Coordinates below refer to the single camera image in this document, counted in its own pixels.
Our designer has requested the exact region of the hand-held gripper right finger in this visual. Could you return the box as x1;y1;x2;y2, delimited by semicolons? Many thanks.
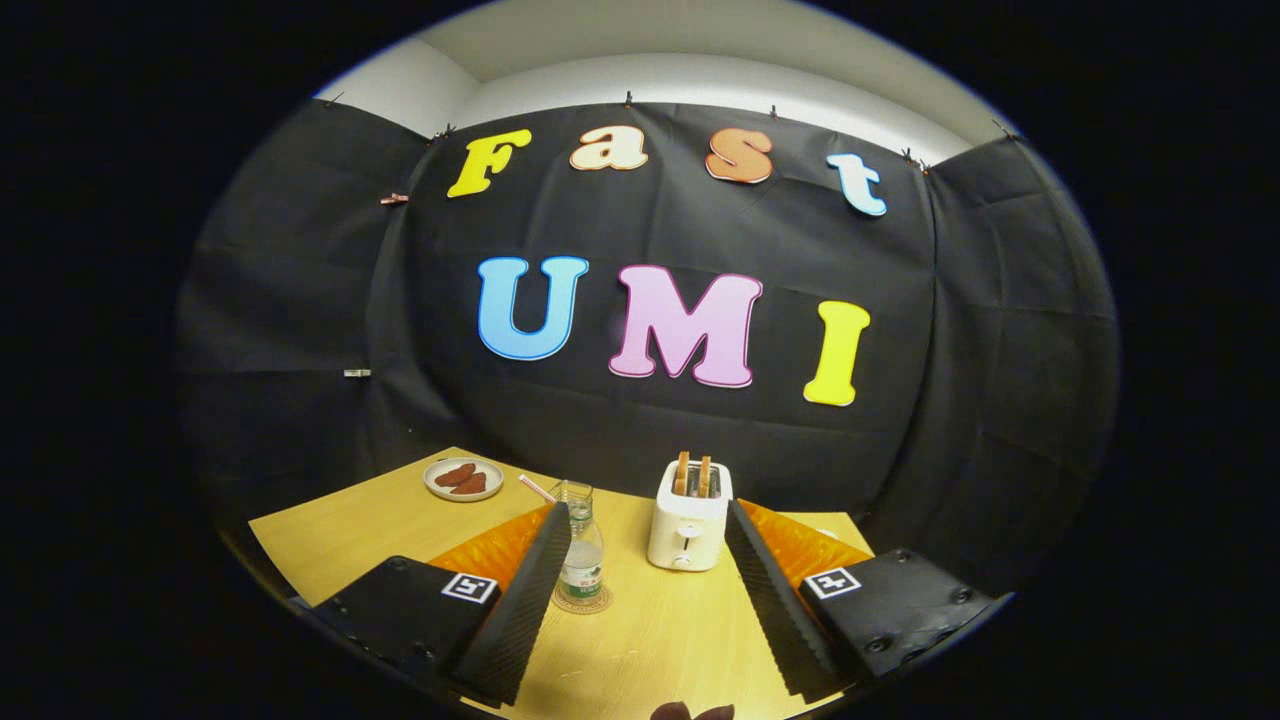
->
724;500;1001;703

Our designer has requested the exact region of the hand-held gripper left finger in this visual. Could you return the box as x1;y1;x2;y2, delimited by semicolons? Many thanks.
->
310;502;573;708

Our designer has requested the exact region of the clear plastic bottle green label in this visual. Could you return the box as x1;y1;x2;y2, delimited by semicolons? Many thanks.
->
553;497;606;606

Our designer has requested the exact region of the white toaster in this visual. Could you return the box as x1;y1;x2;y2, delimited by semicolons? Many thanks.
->
647;460;734;573

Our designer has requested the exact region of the wooden table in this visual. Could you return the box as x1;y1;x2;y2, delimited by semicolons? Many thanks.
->
248;447;876;720

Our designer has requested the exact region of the small white plate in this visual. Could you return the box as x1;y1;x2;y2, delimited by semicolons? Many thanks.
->
423;457;505;503

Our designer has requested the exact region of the black backdrop cloth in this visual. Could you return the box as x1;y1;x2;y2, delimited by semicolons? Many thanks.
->
175;95;1121;601

